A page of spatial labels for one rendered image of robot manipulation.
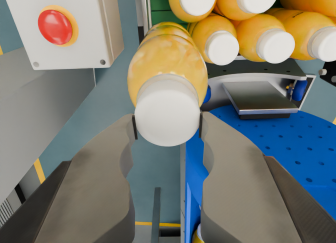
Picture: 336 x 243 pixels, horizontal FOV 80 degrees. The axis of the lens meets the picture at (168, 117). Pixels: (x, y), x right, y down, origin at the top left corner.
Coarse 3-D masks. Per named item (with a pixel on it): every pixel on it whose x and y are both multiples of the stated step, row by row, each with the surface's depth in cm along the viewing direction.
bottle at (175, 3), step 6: (168, 0) 28; (174, 0) 26; (180, 0) 25; (174, 6) 26; (180, 6) 26; (174, 12) 28; (180, 12) 26; (186, 12) 25; (180, 18) 28; (186, 18) 27; (192, 18) 27; (198, 18) 27
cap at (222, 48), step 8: (224, 32) 26; (216, 40) 25; (224, 40) 25; (232, 40) 25; (208, 48) 26; (216, 48) 26; (224, 48) 26; (232, 48) 26; (208, 56) 27; (216, 56) 26; (224, 56) 26; (232, 56) 26; (224, 64) 27
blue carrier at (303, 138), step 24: (240, 120) 38; (264, 120) 38; (288, 120) 38; (312, 120) 37; (192, 144) 33; (264, 144) 32; (288, 144) 32; (312, 144) 32; (192, 168) 30; (288, 168) 28; (312, 168) 28; (192, 192) 32; (312, 192) 25; (192, 216) 55
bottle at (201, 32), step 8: (208, 16) 30; (216, 16) 29; (192, 24) 34; (200, 24) 29; (208, 24) 28; (216, 24) 27; (224, 24) 27; (232, 24) 29; (192, 32) 31; (200, 32) 28; (208, 32) 27; (216, 32) 26; (232, 32) 27; (200, 40) 28; (208, 40) 27; (200, 48) 29
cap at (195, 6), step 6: (186, 0) 23; (192, 0) 23; (198, 0) 23; (204, 0) 23; (210, 0) 23; (186, 6) 23; (192, 6) 23; (198, 6) 23; (204, 6) 23; (210, 6) 23; (192, 12) 23; (198, 12) 23; (204, 12) 23
